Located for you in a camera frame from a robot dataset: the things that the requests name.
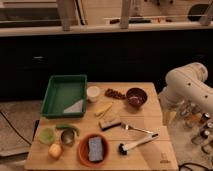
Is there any white cup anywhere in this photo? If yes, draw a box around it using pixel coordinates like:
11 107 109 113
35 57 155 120
87 86 101 102

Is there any wooden block eraser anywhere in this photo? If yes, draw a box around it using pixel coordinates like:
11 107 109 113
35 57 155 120
99 115 121 131

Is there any black floor cable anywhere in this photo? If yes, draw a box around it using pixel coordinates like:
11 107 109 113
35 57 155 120
178 162 210 171

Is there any green pepper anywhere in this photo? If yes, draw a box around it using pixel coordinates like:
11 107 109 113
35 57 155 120
55 124 80 136

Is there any green plastic cup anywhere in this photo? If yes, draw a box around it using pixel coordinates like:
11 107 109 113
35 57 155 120
39 128 55 145

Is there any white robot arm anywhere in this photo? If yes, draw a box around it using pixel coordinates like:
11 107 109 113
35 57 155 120
158 62 213 125

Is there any grey cloth in tray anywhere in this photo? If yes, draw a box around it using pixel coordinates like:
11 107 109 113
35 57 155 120
64 100 83 113

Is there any small metal cup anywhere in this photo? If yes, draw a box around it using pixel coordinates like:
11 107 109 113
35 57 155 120
61 129 75 146

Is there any orange bowl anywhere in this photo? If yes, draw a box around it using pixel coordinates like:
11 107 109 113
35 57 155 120
77 133 109 168

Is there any blue grey sponge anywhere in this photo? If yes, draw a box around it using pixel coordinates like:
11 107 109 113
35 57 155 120
88 136 103 162

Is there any green plastic tray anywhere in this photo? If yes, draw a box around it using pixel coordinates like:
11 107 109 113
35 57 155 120
41 75 87 118

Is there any purple bowl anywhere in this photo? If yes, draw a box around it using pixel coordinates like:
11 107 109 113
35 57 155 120
126 88 148 108

